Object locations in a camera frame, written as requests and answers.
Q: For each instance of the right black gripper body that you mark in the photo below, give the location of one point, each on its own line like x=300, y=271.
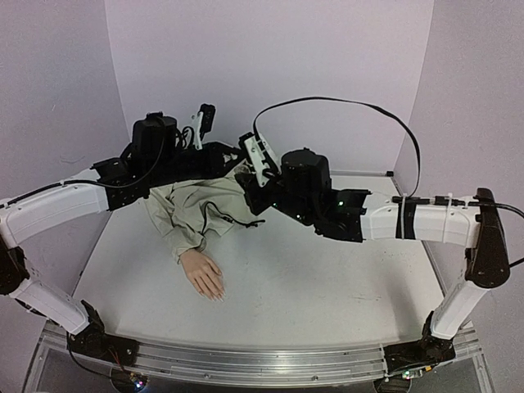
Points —
x=254, y=190

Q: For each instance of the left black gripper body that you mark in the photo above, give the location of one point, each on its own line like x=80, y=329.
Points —
x=171, y=169

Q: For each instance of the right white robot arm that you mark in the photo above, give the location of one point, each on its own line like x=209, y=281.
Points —
x=470, y=222

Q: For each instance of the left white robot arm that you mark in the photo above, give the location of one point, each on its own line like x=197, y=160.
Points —
x=105, y=186

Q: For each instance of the beige jacket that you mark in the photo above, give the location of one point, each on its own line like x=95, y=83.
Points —
x=183, y=213

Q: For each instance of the mannequin hand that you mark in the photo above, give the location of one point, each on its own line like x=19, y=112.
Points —
x=203, y=273

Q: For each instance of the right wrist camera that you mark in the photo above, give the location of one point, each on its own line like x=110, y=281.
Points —
x=262, y=158

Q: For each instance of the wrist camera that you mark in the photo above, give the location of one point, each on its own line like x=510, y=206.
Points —
x=262, y=158
x=202, y=123

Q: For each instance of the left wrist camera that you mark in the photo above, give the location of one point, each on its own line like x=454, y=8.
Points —
x=202, y=123

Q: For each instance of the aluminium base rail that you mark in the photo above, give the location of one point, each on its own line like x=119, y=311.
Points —
x=270, y=367

